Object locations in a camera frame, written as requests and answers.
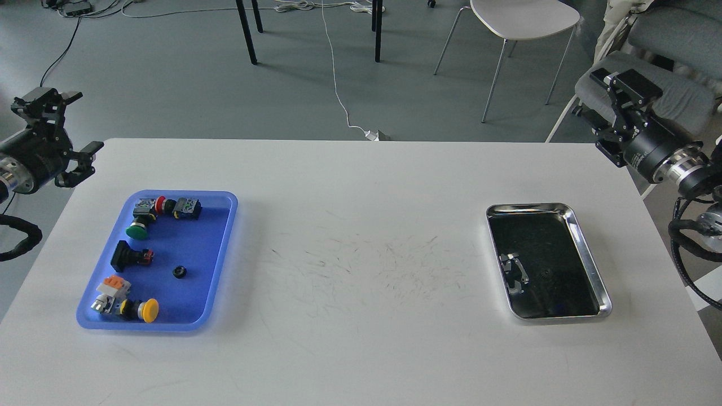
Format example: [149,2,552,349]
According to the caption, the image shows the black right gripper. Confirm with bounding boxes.
[589,68,702,184]

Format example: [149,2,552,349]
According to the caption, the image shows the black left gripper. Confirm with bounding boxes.
[1,87,105,195]

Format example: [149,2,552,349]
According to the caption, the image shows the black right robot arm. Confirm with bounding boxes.
[581,68,721,309]

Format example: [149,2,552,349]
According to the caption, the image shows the blue plastic tray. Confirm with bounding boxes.
[76,189,238,332]

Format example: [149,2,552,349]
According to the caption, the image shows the silver metal tray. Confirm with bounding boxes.
[486,202,612,322]

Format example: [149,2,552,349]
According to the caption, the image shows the grey upholstered chair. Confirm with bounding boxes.
[544,51,716,198]

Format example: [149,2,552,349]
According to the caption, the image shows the white chair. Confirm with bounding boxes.
[433,1,581,123]

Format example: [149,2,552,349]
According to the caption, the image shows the orange white contact block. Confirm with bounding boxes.
[97,275,132,300]

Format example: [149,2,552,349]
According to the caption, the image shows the yellow mushroom push button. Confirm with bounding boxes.
[91,295,160,323]

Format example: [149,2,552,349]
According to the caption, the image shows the white power adapter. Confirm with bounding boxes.
[364,130,391,142]

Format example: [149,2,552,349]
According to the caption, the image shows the black table legs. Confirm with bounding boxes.
[236,0,384,65]

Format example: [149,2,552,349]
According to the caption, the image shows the green push button switch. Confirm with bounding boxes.
[125,198,157,241]

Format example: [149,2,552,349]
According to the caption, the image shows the red push button switch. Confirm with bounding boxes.
[153,196,177,215]

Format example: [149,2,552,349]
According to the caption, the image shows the black cable on floor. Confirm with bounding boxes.
[39,0,136,88]

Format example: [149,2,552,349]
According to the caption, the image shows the black selector switch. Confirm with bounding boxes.
[110,241,154,272]

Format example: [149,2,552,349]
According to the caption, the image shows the black switch contact block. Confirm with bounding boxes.
[171,197,202,219]

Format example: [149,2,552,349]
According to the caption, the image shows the white cable on floor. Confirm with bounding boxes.
[274,0,386,136]

